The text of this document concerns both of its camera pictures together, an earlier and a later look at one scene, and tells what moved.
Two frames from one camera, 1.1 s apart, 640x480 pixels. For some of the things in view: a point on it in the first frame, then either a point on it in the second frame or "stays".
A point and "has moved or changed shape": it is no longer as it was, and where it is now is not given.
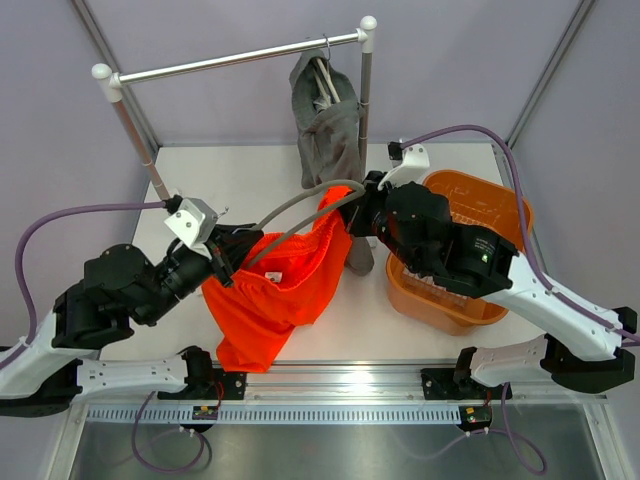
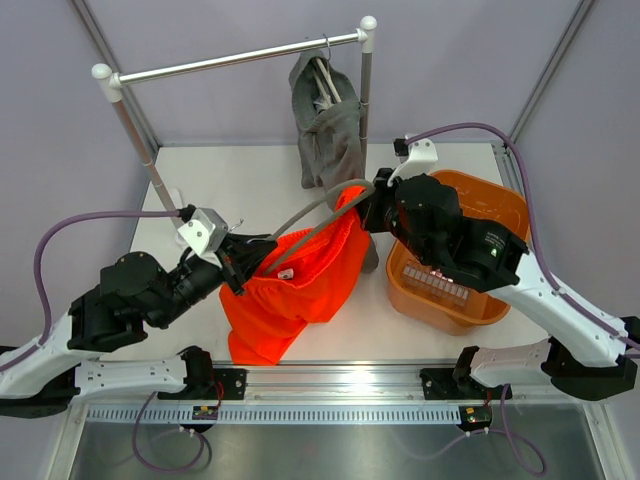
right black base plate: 439,383 stays
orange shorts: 294,285 has moved or changed shape
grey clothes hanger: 348,184 → 335,191
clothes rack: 111,82 stays
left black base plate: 223,386 stays
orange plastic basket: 483,200 stays
